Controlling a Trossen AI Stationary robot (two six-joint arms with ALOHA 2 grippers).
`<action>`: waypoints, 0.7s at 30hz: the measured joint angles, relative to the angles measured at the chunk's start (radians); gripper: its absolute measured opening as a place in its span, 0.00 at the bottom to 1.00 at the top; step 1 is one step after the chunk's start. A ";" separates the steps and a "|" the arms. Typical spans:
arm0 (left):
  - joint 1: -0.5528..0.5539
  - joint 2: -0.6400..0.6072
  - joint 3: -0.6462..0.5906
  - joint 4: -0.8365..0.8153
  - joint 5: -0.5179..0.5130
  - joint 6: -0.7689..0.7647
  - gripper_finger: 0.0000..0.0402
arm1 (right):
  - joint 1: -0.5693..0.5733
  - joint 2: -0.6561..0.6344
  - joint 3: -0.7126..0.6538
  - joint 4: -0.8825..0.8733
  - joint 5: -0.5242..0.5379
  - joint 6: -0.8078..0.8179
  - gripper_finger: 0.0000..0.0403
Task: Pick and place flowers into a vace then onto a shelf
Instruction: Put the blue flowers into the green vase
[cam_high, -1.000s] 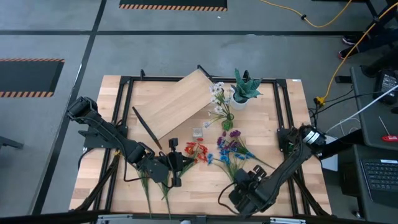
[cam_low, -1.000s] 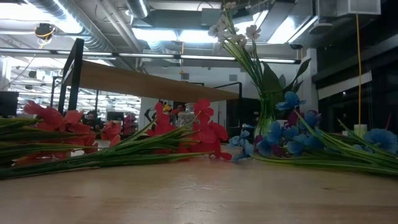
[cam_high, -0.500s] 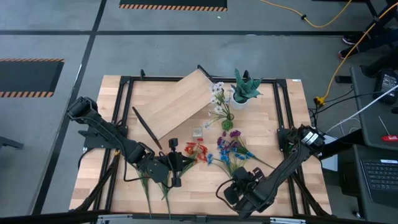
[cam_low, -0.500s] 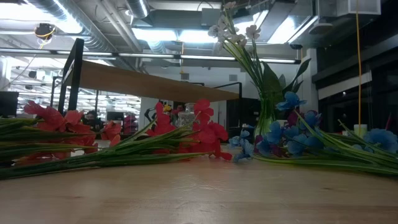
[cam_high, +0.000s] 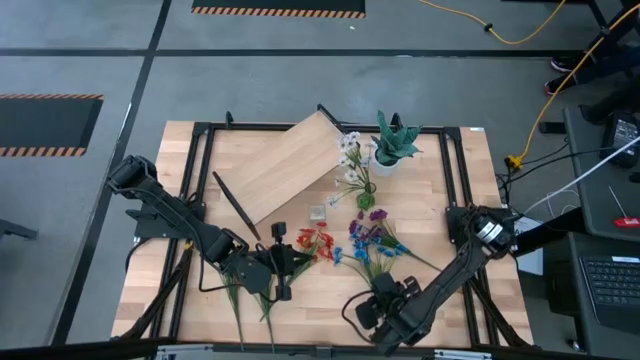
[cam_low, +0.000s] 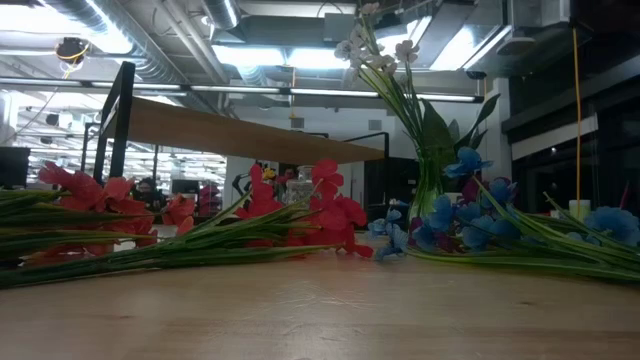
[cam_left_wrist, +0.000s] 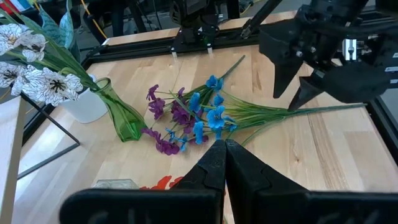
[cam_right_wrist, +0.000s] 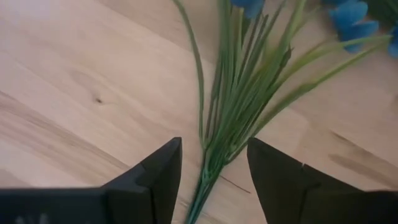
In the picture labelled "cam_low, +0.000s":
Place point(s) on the red artificial flower bunch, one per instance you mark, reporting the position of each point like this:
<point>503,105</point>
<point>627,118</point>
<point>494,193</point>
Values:
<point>85,192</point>
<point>335,212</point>

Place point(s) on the green glass vase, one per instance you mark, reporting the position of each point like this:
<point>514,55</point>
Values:
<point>427,192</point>

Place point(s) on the white artificial flower bunch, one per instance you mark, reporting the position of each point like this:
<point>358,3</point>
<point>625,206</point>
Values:
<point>406,50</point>

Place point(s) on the blue artificial flower bunch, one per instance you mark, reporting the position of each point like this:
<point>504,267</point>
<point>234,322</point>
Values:
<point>477,232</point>

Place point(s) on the long LED light bar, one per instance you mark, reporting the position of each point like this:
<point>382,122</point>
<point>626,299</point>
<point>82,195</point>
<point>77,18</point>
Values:
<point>240,89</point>

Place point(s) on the snake plant in white pot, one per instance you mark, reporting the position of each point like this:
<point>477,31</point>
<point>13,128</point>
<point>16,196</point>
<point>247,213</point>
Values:
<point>443,136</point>

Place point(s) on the person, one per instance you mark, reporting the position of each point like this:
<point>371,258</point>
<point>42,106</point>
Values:
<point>148,191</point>

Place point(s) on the pale green cup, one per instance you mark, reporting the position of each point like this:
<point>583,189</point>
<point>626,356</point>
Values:
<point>580,206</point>

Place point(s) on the black round ceiling device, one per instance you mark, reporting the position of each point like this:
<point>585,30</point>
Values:
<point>71,49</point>

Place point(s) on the thin red rod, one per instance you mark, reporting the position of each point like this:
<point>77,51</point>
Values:
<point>625,196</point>

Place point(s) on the black monitor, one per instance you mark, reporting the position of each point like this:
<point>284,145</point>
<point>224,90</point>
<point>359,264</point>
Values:
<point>14,167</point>

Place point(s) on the wooden shelf black metal frame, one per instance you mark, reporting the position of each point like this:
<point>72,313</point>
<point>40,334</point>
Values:
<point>200,130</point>

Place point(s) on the small black dome camera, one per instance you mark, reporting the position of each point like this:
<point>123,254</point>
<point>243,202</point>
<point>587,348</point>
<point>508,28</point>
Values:
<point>475,75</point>

